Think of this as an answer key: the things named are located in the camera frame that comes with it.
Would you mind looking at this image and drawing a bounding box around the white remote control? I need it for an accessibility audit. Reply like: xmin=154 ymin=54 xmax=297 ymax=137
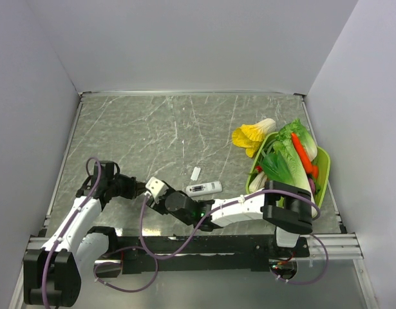
xmin=185 ymin=181 xmax=223 ymax=197

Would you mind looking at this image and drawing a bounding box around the white battery cover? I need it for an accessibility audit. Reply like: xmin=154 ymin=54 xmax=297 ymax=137
xmin=191 ymin=167 xmax=201 ymax=181

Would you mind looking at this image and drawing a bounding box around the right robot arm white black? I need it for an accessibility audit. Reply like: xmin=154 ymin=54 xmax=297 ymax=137
xmin=146 ymin=177 xmax=320 ymax=257

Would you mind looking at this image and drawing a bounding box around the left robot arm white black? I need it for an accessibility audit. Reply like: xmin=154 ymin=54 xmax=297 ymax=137
xmin=23 ymin=158 xmax=146 ymax=308

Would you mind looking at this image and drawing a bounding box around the yellow toy cabbage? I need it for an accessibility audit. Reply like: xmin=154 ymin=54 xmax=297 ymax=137
xmin=232 ymin=118 xmax=276 ymax=158

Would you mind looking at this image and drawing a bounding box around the green toy lettuce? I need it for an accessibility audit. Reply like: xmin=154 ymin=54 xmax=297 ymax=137
xmin=260 ymin=139 xmax=314 ymax=202

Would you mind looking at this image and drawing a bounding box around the green plastic basket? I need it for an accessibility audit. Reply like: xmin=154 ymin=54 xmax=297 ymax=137
xmin=245 ymin=132 xmax=330 ymax=208

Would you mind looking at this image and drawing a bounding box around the orange toy carrot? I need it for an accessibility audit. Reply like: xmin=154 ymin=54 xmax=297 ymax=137
xmin=291 ymin=133 xmax=319 ymax=179

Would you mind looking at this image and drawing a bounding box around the green toy napa cabbage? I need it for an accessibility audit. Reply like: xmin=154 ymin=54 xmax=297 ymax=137
xmin=276 ymin=118 xmax=317 ymax=161

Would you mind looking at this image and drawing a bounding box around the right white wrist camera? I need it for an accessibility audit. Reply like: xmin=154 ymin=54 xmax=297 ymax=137
xmin=146 ymin=177 xmax=168 ymax=204

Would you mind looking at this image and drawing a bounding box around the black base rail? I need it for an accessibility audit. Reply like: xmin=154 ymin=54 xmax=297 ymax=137
xmin=100 ymin=234 xmax=310 ymax=274

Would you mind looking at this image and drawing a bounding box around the base left purple cable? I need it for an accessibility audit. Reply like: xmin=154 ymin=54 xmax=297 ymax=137
xmin=93 ymin=246 xmax=159 ymax=294

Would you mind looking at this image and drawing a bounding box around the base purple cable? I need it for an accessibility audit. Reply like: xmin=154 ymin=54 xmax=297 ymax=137
xmin=93 ymin=246 xmax=159 ymax=294
xmin=270 ymin=234 xmax=330 ymax=286

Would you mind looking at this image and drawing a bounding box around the base right purple cable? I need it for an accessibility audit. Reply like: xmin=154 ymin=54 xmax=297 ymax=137
xmin=270 ymin=234 xmax=330 ymax=286

